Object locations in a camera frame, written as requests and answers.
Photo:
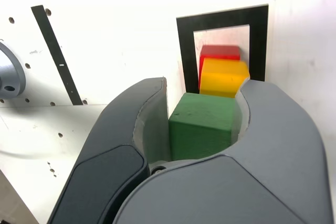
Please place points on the green cube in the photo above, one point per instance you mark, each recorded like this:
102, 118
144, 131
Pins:
199, 129

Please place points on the black tape square outline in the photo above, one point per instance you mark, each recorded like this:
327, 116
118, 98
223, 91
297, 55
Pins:
223, 18

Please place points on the red cube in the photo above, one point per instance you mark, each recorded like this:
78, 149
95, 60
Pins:
220, 52

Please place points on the yellow cube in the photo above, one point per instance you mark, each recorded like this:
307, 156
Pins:
223, 77

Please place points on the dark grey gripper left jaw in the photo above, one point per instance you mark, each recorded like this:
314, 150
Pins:
110, 161

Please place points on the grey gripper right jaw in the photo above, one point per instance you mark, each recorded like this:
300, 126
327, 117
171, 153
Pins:
249, 187

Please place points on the black tape strip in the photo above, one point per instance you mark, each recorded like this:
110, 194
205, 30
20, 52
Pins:
56, 53

